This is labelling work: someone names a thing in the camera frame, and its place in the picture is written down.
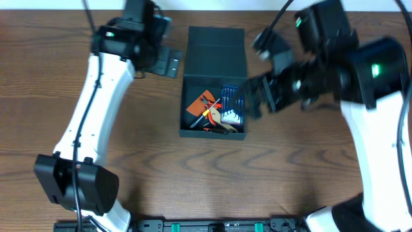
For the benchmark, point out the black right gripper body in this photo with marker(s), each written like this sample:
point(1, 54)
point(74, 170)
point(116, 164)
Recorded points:
point(297, 80)

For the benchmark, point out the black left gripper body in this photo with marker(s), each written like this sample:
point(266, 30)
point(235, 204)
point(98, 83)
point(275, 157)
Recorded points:
point(168, 66)

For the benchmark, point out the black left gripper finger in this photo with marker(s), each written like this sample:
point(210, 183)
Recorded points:
point(175, 55)
point(172, 69)

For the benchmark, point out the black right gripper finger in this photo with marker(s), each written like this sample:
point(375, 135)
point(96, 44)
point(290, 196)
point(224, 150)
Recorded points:
point(252, 107)
point(252, 89)

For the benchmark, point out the blue precision screwdriver set case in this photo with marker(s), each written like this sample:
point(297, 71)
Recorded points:
point(231, 114)

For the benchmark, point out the red handled cutting pliers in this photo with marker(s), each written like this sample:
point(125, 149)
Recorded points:
point(208, 104)

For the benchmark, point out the dark green box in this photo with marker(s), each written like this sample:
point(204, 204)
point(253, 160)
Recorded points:
point(215, 57)

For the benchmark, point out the black yellow screwdriver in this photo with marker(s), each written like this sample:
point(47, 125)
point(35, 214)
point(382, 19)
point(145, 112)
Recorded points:
point(202, 115)

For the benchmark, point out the small claw hammer black handle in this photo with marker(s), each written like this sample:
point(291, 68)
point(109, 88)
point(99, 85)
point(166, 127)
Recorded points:
point(216, 130)

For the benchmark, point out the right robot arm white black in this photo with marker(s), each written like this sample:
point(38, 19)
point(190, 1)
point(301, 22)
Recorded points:
point(372, 84)

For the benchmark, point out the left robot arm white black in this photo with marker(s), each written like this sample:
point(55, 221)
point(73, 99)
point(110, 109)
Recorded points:
point(74, 176)

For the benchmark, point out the orange scraper wooden handle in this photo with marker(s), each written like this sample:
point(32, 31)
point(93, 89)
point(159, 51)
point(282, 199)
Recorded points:
point(196, 107)

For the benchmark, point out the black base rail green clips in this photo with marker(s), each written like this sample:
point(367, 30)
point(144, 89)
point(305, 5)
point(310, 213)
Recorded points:
point(193, 225)

